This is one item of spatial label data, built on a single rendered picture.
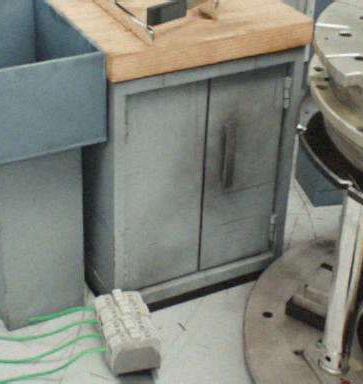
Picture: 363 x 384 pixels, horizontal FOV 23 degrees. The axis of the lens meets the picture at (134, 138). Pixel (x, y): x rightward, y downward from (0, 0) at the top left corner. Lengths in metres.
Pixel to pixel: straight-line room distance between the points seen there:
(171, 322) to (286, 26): 0.31
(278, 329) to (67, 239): 0.21
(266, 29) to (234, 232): 0.22
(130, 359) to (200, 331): 0.10
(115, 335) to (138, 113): 0.20
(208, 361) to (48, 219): 0.20
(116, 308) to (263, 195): 0.19
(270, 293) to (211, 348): 0.09
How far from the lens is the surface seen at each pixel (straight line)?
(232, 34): 0.77
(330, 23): 0.72
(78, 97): 0.73
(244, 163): 0.85
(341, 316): 0.76
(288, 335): 0.84
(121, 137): 0.76
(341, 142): 0.68
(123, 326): 0.81
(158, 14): 0.74
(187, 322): 0.88
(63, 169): 0.79
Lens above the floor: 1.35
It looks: 29 degrees down
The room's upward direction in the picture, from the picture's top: 1 degrees clockwise
